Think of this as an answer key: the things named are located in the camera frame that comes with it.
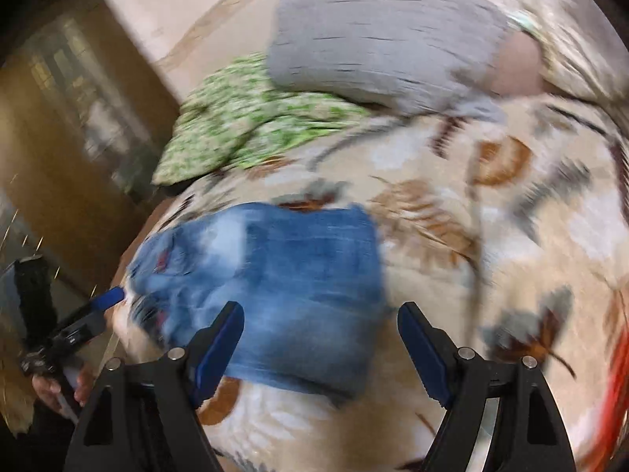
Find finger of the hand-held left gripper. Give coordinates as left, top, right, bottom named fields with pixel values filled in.
left=59, top=286, right=125, bottom=340

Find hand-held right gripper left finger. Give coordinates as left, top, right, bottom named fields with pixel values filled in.
left=64, top=301, right=245, bottom=472

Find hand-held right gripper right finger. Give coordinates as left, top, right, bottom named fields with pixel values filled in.
left=397, top=301, right=577, bottom=472

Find blue denim pants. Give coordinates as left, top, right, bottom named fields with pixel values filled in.
left=127, top=203, right=389, bottom=401

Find person's left hand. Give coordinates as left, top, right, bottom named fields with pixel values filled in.
left=32, top=361, right=96, bottom=411

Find leaf printed blanket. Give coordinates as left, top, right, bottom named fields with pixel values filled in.
left=115, top=93, right=629, bottom=472

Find dark wooden wardrobe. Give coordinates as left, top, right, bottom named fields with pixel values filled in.
left=0, top=0, right=180, bottom=306

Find red glittery cloth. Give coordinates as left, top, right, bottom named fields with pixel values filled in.
left=580, top=344, right=629, bottom=468

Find green checkered blanket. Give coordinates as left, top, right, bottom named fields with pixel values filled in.
left=152, top=53, right=374, bottom=188

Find grey pillow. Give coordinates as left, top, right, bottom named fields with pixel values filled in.
left=265, top=0, right=546, bottom=121

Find white crumpled cloth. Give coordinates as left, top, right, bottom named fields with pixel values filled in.
left=511, top=0, right=629, bottom=114

